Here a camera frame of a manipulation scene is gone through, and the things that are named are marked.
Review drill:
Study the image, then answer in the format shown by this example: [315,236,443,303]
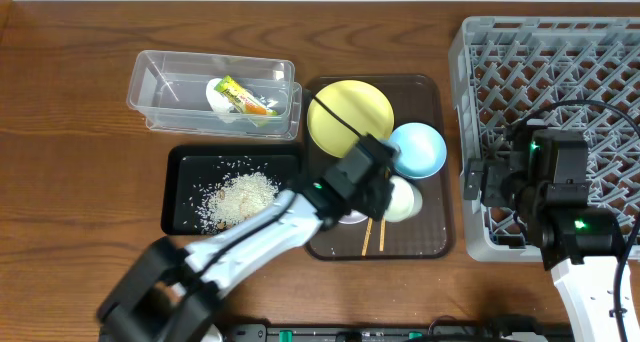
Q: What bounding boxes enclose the light blue bowl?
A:
[389,122,447,179]

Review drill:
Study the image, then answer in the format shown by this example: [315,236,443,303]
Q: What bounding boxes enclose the pink bowl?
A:
[339,210,368,225]

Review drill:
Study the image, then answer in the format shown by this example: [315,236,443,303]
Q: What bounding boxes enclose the clear plastic bin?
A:
[127,50,302,141]

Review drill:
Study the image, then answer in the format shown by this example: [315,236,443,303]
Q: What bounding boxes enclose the grey dishwasher rack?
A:
[448,16,639,234]

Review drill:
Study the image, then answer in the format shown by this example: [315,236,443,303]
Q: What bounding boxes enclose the rice and food scraps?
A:
[190,156,281,235]

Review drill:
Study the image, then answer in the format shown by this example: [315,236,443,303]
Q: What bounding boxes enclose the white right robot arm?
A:
[463,127,639,341]

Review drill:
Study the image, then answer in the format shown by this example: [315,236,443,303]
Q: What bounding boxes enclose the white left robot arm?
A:
[96,135,399,341]

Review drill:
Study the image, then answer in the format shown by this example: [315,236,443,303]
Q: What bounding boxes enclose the yellow plate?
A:
[307,80,395,158]

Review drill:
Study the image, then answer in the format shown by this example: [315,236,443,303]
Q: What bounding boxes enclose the wooden chopstick left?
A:
[361,218,373,257]

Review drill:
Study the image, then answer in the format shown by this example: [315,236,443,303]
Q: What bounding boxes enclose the wooden chopstick right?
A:
[379,218,386,252]

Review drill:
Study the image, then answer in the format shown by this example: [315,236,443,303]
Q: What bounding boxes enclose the black waste tray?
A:
[161,143,302,235]

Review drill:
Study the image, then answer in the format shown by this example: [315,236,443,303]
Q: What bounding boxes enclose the white tissue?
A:
[205,78,237,113]

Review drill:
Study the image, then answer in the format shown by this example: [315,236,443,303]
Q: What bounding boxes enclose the wooden chopstick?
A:
[361,218,373,257]
[379,218,386,252]

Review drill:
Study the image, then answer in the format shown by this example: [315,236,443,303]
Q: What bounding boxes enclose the brown serving tray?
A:
[305,74,455,261]

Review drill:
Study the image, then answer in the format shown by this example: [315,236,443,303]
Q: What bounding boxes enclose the pale green cup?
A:
[384,176,423,223]

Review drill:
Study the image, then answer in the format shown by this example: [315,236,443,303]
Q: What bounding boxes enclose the green snack wrapper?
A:
[214,75,277,116]

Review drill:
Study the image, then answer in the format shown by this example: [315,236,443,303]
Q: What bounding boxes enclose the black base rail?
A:
[220,315,574,342]

